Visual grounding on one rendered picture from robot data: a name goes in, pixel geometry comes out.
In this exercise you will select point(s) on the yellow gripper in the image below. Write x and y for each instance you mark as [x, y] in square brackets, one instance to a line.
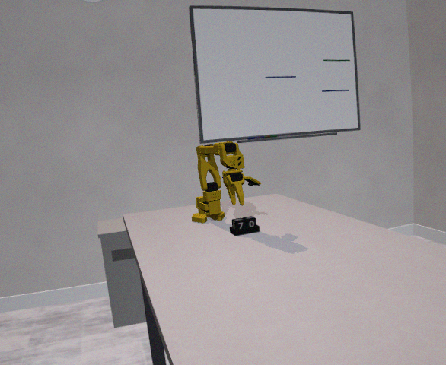
[233, 180]

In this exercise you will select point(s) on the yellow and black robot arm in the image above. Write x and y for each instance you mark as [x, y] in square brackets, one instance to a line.
[211, 193]

